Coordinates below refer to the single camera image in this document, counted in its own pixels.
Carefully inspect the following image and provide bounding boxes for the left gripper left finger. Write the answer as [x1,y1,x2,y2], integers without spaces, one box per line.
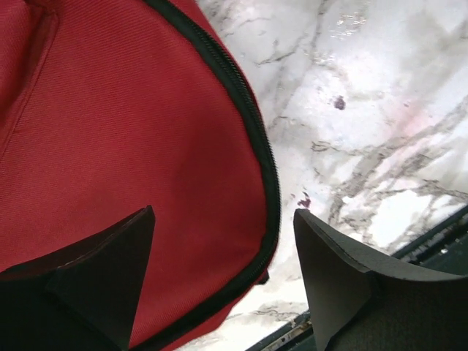
[1,206,155,350]

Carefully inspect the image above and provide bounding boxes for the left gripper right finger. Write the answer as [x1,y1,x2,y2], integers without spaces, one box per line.
[293,208,468,351]

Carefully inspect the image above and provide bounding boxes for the red student backpack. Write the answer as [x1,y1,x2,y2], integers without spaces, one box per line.
[1,1,281,350]

